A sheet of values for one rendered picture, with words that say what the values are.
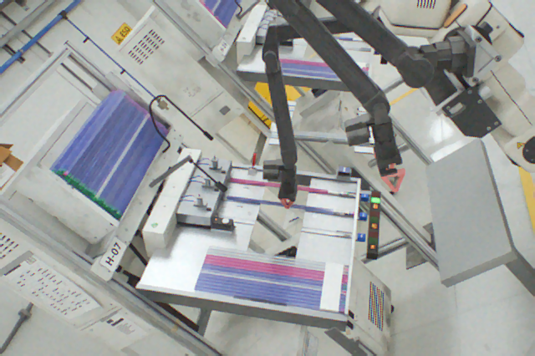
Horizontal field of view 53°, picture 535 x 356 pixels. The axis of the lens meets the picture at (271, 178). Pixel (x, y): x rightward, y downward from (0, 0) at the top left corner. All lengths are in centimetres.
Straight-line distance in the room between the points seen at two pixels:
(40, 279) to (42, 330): 133
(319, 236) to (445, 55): 90
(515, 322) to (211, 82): 189
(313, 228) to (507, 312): 88
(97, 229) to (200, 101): 140
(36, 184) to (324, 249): 100
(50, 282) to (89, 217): 30
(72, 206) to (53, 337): 162
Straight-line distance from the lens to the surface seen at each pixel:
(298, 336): 211
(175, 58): 302
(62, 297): 211
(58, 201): 190
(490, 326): 246
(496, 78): 170
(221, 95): 306
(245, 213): 211
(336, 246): 200
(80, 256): 186
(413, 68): 139
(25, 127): 388
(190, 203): 208
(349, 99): 340
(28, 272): 208
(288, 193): 204
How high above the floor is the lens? 182
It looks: 22 degrees down
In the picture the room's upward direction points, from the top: 47 degrees counter-clockwise
